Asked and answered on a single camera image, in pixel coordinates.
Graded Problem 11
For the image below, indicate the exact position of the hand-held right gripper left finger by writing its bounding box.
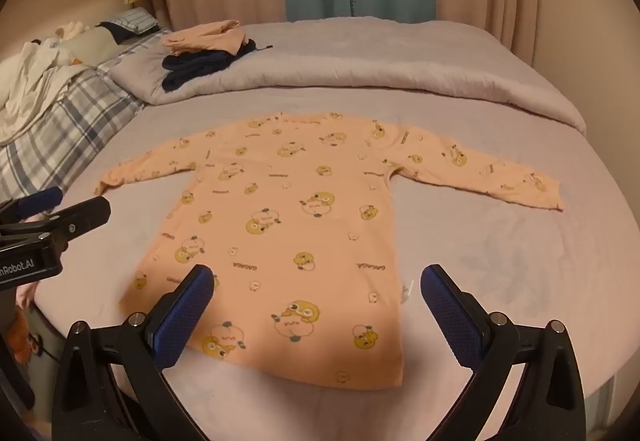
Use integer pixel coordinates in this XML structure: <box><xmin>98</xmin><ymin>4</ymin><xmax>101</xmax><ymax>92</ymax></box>
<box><xmin>52</xmin><ymin>264</ymin><xmax>216</xmax><ymax>441</ymax></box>

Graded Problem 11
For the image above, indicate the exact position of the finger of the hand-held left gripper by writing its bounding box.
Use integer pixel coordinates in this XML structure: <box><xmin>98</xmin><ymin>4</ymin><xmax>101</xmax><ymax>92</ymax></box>
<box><xmin>0</xmin><ymin>188</ymin><xmax>63</xmax><ymax>222</ymax></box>
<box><xmin>30</xmin><ymin>196</ymin><xmax>112</xmax><ymax>244</ymax></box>

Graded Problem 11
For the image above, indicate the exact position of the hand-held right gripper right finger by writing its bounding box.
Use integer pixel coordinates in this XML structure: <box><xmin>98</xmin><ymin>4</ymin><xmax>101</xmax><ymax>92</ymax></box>
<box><xmin>420</xmin><ymin>264</ymin><xmax>586</xmax><ymax>441</ymax></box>

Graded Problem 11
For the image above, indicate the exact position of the orange cartoon print shirt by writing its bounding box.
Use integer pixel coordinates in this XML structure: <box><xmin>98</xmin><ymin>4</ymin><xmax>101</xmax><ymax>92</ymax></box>
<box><xmin>95</xmin><ymin>111</ymin><xmax>566</xmax><ymax>392</ymax></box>

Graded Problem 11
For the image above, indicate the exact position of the dark navy clothes pile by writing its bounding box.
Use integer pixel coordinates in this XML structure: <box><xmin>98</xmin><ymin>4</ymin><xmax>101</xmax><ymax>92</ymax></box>
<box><xmin>161</xmin><ymin>38</ymin><xmax>273</xmax><ymax>93</ymax></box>

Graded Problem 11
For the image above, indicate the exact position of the small pink cloth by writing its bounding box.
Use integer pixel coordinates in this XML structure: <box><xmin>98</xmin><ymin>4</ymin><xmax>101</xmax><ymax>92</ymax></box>
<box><xmin>15</xmin><ymin>281</ymin><xmax>37</xmax><ymax>308</ymax></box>

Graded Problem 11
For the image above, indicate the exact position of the orange cartoon print cloth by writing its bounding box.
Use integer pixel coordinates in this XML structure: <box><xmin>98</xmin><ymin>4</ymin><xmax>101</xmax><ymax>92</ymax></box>
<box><xmin>7</xmin><ymin>308</ymin><xmax>43</xmax><ymax>359</ymax></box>

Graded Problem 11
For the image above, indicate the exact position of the plaid blanket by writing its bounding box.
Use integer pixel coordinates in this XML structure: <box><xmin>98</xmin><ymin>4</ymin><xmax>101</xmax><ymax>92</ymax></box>
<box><xmin>0</xmin><ymin>44</ymin><xmax>166</xmax><ymax>207</ymax></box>

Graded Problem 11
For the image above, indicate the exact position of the bed with pink sheet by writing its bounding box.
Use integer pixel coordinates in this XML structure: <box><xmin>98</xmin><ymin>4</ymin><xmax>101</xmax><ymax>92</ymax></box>
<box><xmin>30</xmin><ymin>21</ymin><xmax>621</xmax><ymax>441</ymax></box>

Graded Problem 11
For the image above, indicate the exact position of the white crumpled cloth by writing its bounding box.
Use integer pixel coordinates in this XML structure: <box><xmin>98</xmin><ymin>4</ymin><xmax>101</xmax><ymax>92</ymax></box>
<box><xmin>0</xmin><ymin>38</ymin><xmax>96</xmax><ymax>147</ymax></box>

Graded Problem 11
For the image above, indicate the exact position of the cream plush pillow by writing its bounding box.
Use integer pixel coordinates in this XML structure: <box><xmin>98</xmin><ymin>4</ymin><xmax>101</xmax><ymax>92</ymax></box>
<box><xmin>50</xmin><ymin>21</ymin><xmax>126</xmax><ymax>66</ymax></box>

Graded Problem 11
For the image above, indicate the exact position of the blue striped pillow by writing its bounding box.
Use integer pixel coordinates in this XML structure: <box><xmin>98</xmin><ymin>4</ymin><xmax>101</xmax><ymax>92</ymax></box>
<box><xmin>97</xmin><ymin>7</ymin><xmax>162</xmax><ymax>44</ymax></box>

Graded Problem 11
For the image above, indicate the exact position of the plain orange folded garment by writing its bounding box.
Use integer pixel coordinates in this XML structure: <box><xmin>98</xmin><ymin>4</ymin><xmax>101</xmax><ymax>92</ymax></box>
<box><xmin>162</xmin><ymin>20</ymin><xmax>246</xmax><ymax>56</ymax></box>

